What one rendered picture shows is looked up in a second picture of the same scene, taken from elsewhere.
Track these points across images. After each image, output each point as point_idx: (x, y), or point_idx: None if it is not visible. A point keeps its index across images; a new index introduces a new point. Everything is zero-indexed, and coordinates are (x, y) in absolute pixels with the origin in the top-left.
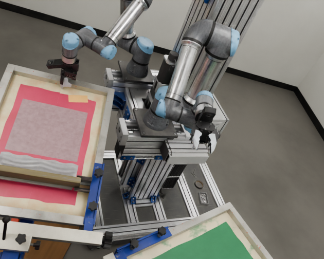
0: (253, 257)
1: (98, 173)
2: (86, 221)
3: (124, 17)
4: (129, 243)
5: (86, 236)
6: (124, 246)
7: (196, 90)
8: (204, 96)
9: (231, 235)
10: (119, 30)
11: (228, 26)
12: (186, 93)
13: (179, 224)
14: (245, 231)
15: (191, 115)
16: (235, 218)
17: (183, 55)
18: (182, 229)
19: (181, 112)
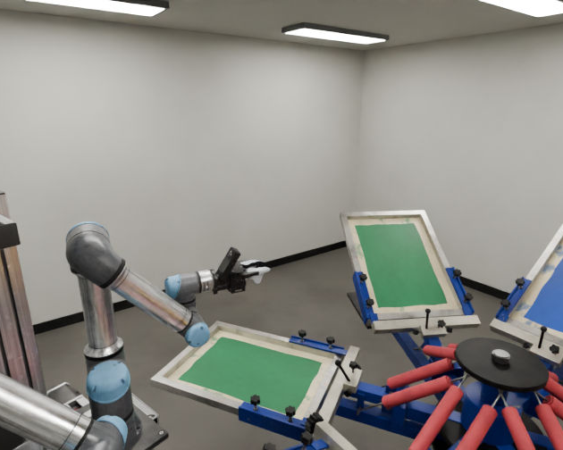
0: (204, 353)
1: (272, 446)
2: (319, 447)
3: (25, 393)
4: (289, 423)
5: (333, 433)
6: (295, 424)
7: (114, 325)
8: (183, 277)
9: (192, 370)
10: (64, 405)
11: (83, 225)
12: (105, 349)
13: (223, 404)
14: (181, 360)
15: (193, 305)
16: (171, 370)
17: (141, 280)
18: (227, 398)
19: (196, 312)
